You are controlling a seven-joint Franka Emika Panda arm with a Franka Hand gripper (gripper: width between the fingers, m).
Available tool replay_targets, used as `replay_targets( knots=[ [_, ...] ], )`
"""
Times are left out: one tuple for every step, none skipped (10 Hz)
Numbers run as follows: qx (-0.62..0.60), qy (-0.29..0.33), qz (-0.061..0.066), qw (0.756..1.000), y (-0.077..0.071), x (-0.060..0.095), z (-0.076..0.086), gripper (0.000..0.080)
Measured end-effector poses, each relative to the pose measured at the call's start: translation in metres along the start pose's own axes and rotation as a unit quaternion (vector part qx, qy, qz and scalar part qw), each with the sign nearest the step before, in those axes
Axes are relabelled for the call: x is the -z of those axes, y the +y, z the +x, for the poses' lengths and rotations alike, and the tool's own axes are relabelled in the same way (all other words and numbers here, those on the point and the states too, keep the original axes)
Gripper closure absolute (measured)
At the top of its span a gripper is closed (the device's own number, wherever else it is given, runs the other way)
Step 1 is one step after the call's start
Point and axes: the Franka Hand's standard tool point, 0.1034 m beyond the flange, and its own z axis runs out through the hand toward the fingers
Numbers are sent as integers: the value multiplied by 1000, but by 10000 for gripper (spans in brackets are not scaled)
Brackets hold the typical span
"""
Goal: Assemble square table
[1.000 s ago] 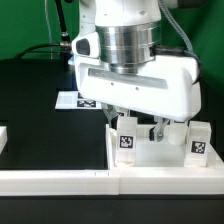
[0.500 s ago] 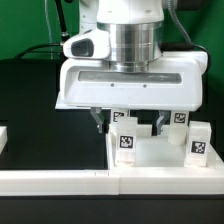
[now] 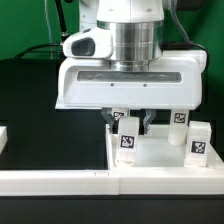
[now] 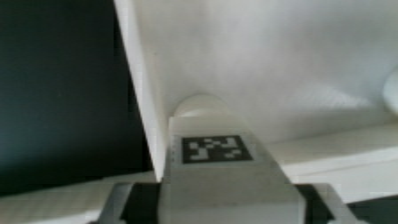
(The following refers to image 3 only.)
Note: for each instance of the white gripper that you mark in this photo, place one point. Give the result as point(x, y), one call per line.
point(87, 80)

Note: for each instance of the white square table top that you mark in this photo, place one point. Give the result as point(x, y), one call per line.
point(154, 150)

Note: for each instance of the white U-shaped obstacle fence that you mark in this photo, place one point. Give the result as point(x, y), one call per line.
point(115, 181)

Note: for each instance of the white block left edge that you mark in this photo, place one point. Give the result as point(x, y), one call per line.
point(3, 137)

